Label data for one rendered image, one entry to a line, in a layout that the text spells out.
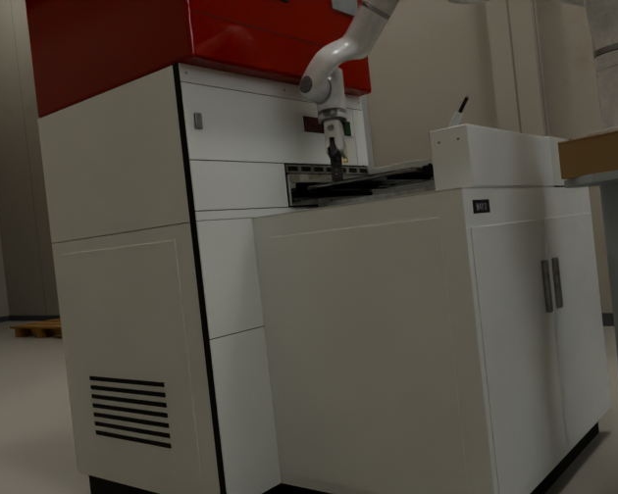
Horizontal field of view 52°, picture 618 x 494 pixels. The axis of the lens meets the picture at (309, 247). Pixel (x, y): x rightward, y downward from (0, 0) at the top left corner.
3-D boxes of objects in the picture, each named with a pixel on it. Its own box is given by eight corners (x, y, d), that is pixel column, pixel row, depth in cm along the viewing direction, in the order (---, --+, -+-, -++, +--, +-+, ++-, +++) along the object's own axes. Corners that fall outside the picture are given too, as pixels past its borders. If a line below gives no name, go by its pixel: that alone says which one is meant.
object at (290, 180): (288, 206, 189) (284, 174, 189) (370, 203, 223) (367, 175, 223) (292, 205, 188) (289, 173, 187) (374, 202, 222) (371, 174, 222)
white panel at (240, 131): (189, 222, 162) (172, 65, 161) (367, 211, 225) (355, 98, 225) (197, 221, 160) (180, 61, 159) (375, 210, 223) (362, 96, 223)
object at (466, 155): (435, 191, 147) (428, 131, 147) (522, 190, 190) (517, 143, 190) (473, 186, 141) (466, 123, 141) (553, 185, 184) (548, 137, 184)
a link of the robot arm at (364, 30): (363, 1, 167) (308, 103, 178) (395, 20, 180) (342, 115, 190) (341, -12, 172) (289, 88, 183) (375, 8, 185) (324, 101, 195)
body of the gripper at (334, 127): (342, 113, 181) (345, 151, 180) (347, 123, 191) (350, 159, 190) (316, 116, 183) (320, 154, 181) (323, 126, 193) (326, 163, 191)
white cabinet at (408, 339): (283, 513, 176) (251, 219, 175) (443, 415, 251) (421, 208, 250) (508, 568, 136) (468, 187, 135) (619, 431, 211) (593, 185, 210)
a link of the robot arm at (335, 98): (333, 105, 181) (351, 112, 188) (329, 61, 182) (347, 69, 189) (310, 113, 186) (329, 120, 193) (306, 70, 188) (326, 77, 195)
